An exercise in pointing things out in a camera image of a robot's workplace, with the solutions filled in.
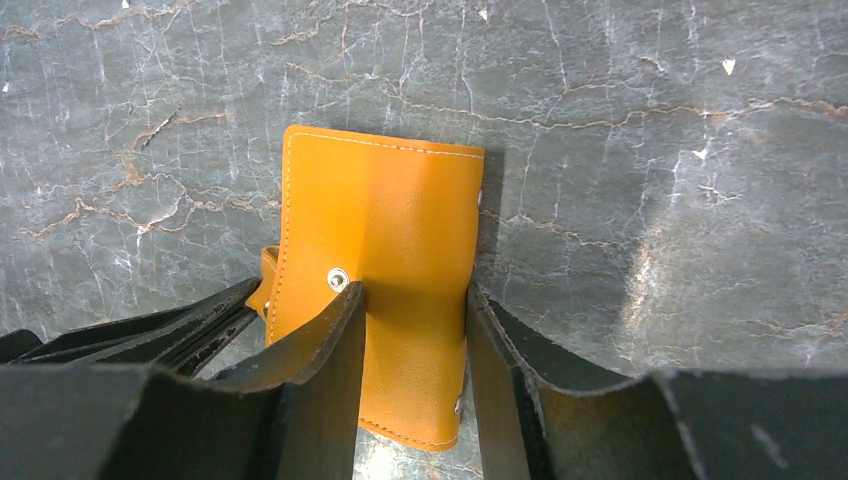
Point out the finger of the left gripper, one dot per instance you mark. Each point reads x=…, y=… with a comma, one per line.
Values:
x=182, y=339

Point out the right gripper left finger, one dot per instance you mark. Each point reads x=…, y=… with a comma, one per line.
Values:
x=287, y=412

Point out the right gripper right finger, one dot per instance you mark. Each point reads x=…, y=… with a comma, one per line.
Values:
x=544, y=412

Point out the orange card holder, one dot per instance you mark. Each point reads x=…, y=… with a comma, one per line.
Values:
x=399, y=216

